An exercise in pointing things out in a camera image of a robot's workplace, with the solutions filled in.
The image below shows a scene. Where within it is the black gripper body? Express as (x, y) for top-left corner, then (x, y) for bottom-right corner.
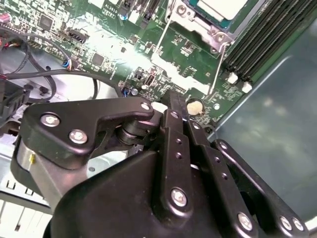
(11, 141), (233, 238)

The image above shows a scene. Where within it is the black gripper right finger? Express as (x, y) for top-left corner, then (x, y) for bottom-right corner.
(177, 91), (310, 238)

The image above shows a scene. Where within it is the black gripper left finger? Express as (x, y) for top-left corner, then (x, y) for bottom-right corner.
(21, 91), (196, 211)

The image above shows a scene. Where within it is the silver CPU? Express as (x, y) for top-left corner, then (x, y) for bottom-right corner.
(184, 0), (250, 28)

